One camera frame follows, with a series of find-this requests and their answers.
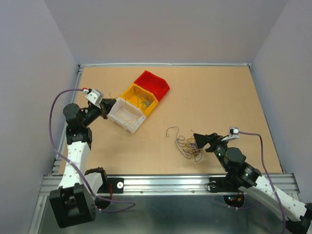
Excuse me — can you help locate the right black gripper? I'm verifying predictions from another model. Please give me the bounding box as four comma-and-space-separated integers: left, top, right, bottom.
193, 132, 229, 172

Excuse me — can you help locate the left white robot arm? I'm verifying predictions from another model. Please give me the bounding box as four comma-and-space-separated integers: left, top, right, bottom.
49, 98, 116, 228

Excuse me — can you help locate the yellow plastic bin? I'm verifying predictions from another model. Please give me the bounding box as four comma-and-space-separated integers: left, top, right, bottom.
121, 83, 159, 117

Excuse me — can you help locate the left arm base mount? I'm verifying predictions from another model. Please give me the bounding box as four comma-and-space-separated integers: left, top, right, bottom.
84, 167, 124, 199

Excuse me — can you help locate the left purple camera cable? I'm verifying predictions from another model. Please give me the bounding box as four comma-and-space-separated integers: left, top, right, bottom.
49, 88, 136, 213

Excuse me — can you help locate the red plastic bin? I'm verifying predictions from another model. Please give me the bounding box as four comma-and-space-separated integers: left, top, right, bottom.
134, 71, 170, 102

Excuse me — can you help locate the wire bundle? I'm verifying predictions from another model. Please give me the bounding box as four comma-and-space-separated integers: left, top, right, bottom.
166, 126, 204, 162

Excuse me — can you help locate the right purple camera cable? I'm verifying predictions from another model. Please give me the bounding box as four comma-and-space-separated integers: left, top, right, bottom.
238, 131, 286, 234

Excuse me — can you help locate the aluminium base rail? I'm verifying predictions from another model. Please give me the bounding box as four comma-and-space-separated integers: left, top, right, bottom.
39, 174, 300, 196

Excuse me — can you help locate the white plastic bin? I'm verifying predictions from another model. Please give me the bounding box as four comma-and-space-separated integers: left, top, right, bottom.
107, 97, 146, 134

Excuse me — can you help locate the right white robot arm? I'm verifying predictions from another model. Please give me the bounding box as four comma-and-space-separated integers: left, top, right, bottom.
193, 127, 312, 234

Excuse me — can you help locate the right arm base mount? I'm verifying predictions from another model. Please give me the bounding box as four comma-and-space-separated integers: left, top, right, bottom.
206, 175, 245, 209

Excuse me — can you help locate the purple camera cable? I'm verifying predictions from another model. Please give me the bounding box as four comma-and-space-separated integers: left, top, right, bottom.
238, 131, 286, 234
49, 88, 136, 213

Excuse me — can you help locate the blue wire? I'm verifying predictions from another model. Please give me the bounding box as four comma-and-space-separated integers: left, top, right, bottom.
134, 86, 154, 110

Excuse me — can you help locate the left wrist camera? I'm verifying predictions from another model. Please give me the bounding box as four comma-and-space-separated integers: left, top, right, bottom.
82, 89, 103, 108

